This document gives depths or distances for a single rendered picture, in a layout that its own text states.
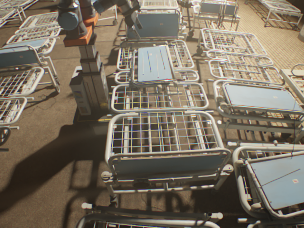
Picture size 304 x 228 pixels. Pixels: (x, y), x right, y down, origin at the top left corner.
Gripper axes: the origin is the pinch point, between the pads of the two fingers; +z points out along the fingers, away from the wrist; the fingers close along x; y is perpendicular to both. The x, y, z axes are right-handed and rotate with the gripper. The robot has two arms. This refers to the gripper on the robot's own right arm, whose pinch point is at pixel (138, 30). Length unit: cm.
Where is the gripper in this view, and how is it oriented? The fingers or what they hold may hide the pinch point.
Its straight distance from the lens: 131.0
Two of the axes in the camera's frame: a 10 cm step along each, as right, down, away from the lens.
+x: -0.6, 8.1, -5.8
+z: 4.1, 5.5, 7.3
